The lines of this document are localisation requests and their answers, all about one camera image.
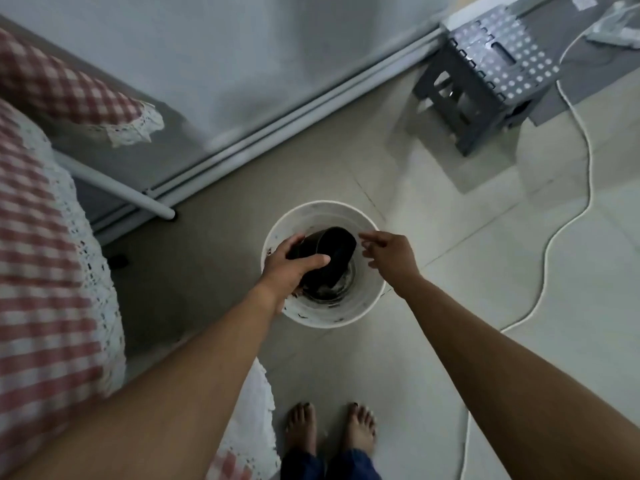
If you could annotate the person's left hand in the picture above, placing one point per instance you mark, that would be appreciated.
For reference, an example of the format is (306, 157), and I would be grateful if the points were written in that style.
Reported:
(282, 274)

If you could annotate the person's right hand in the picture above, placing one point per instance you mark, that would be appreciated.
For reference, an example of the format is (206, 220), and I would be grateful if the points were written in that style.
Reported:
(397, 259)

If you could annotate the person's left thumb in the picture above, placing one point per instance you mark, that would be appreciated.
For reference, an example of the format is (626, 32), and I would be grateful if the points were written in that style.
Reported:
(312, 263)

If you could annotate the person's right thumb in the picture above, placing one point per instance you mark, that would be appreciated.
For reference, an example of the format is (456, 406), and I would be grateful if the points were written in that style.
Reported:
(375, 263)

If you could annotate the black pot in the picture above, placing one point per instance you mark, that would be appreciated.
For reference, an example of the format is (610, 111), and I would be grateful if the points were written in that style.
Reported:
(337, 252)

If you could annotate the person's right forearm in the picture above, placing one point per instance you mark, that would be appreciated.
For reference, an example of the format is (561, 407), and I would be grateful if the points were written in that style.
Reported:
(510, 374)

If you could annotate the person's left forearm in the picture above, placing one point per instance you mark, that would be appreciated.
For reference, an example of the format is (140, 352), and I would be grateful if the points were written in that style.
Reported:
(165, 394)

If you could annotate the white plastic bucket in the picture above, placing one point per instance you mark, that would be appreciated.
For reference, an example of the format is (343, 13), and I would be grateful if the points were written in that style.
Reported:
(320, 314)

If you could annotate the white sliding door track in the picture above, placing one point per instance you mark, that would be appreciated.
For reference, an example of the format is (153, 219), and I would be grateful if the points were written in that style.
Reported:
(300, 117)

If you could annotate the person's left foot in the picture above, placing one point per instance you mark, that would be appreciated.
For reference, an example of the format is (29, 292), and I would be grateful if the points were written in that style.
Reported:
(301, 427)

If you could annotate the person's foot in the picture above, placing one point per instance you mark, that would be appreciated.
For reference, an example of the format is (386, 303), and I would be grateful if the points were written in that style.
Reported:
(301, 427)
(361, 427)

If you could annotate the person's right foot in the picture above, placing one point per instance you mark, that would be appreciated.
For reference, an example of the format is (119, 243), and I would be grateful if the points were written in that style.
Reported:
(361, 427)

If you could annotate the blue jeans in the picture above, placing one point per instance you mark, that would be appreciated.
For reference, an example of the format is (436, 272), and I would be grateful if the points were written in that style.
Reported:
(350, 467)

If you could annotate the white metal table leg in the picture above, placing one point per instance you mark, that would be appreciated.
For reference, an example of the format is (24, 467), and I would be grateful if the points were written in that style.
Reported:
(115, 187)

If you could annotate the grey folding stool white dots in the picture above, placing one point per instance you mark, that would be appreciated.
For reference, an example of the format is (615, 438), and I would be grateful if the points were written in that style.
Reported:
(500, 54)

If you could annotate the red checked tablecloth lace trim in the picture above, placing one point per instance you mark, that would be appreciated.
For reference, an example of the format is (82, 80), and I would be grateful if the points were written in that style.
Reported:
(45, 274)

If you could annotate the grey floor mat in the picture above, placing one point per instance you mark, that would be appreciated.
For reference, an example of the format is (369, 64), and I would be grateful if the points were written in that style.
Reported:
(600, 74)

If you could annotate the red checked cushion lace trim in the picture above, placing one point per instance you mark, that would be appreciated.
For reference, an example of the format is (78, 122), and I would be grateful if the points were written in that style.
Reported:
(60, 89)

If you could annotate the white paper scrap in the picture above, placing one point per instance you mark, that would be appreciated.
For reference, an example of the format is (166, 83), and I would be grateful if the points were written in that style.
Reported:
(583, 0)

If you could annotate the white power strip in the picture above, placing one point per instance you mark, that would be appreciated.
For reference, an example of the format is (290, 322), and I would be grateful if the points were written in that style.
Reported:
(617, 29)

